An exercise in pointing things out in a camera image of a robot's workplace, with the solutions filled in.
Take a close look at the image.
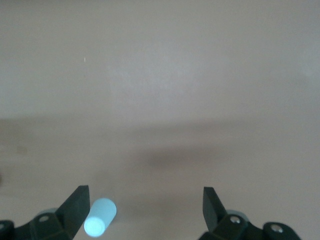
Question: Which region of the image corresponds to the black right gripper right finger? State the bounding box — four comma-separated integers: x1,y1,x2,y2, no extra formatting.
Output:
199,186,301,240

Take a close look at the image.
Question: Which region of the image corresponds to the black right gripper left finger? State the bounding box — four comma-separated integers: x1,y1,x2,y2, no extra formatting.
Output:
0,184,91,240

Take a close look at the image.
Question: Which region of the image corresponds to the light blue plastic cup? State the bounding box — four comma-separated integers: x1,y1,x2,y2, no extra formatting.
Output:
83,197,117,238

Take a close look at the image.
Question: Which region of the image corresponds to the brown table mat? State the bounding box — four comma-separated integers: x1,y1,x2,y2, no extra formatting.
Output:
0,0,320,240

